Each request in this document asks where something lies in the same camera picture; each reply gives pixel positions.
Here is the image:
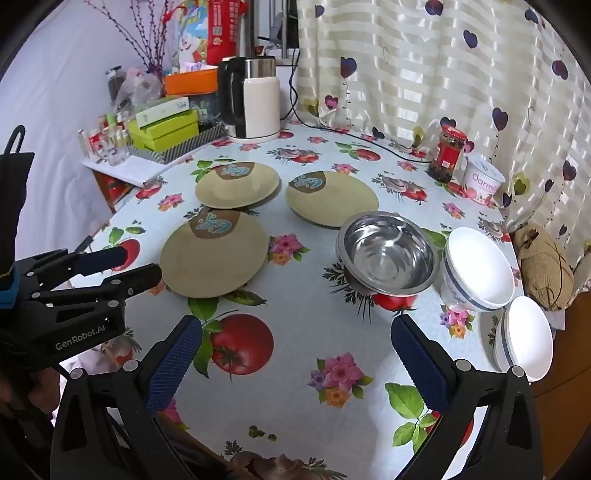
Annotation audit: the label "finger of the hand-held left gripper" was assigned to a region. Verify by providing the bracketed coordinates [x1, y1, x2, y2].
[32, 262, 163, 319]
[14, 244, 131, 283]

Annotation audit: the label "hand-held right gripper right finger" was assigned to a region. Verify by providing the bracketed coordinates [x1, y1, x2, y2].
[390, 313, 546, 480]

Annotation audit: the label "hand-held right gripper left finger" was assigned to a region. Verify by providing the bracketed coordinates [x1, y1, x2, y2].
[48, 315, 204, 480]

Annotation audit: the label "beige plate brown emblem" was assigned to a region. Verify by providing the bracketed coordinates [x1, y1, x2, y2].
[160, 209, 270, 298]
[195, 161, 281, 209]
[285, 171, 380, 228]

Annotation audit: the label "white bowl blue stripe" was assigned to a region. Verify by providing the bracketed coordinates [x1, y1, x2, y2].
[441, 227, 516, 311]
[493, 295, 554, 383]

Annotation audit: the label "stainless steel bowl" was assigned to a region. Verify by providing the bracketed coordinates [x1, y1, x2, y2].
[335, 211, 441, 296]

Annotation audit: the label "person's left hand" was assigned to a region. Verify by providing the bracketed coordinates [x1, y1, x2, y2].
[0, 367, 63, 418]

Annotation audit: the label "white paper pad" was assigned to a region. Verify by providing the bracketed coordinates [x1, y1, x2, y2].
[83, 154, 178, 188]

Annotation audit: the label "clear glass cup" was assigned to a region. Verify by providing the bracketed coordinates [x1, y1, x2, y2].
[99, 131, 130, 164]

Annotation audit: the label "row of small bottles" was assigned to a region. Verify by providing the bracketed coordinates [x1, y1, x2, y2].
[78, 113, 134, 158]

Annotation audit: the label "floral vegetable print tablecloth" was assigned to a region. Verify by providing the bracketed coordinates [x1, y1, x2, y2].
[99, 117, 527, 480]

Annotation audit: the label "black white striped tray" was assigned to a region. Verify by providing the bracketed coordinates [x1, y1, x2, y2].
[127, 122, 229, 164]

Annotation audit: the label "green cardboard box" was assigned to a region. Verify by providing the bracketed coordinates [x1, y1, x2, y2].
[127, 108, 200, 151]

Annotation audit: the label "brown twine ball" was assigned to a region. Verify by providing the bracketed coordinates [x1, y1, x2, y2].
[513, 224, 575, 311]

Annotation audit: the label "white and green box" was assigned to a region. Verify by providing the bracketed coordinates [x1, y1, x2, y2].
[134, 96, 191, 127]

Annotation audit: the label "clear plastic bag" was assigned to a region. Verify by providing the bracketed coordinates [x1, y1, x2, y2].
[113, 69, 164, 114]

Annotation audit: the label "white kettle base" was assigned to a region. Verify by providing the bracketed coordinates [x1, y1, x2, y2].
[227, 129, 282, 144]

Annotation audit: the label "white yogurt cup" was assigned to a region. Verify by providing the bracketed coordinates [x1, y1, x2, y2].
[463, 154, 507, 206]

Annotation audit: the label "orange box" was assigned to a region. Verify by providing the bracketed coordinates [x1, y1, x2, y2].
[163, 67, 219, 96]

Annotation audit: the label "purple flower branches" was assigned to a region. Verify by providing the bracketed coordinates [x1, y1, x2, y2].
[85, 0, 185, 77]

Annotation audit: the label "chili sauce glass jar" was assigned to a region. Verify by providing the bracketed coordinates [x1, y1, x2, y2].
[427, 124, 469, 184]

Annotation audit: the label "cream electric kettle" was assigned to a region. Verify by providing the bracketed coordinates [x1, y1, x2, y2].
[217, 56, 281, 139]

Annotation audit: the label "cartoon print bag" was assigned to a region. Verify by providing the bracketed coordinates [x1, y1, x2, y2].
[168, 0, 213, 75]

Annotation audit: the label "red package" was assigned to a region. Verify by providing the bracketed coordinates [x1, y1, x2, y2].
[208, 0, 245, 65]

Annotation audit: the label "black power cable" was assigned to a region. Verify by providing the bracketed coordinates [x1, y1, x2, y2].
[283, 48, 437, 163]

